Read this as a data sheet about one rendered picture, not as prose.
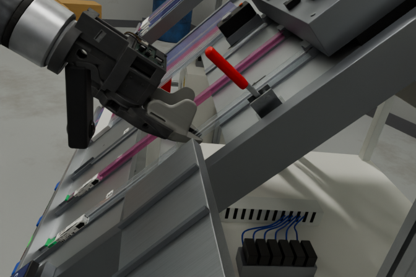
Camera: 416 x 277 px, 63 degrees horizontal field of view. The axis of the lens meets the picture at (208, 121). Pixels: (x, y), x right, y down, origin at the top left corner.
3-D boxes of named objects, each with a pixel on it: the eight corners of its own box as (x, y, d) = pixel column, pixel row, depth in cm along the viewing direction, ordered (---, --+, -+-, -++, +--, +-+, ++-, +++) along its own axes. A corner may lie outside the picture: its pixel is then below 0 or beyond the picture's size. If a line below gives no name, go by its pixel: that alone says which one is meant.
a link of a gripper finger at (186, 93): (220, 111, 47) (164, 76, 43) (195, 142, 49) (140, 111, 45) (216, 101, 50) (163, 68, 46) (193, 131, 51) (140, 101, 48)
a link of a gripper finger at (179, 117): (223, 125, 43) (162, 85, 40) (196, 158, 45) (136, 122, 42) (221, 115, 46) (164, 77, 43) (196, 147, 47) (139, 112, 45)
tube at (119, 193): (51, 250, 53) (46, 247, 53) (54, 243, 55) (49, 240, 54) (324, 47, 43) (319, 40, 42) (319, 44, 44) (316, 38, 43)
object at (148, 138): (70, 204, 63) (64, 200, 63) (72, 200, 64) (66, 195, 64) (296, 29, 53) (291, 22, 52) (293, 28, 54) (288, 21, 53)
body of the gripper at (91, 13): (171, 75, 39) (75, 13, 35) (132, 130, 42) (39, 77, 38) (171, 57, 46) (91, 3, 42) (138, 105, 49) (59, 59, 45)
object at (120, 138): (33, 310, 48) (15, 300, 47) (109, 115, 107) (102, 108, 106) (130, 242, 44) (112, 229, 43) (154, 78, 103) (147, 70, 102)
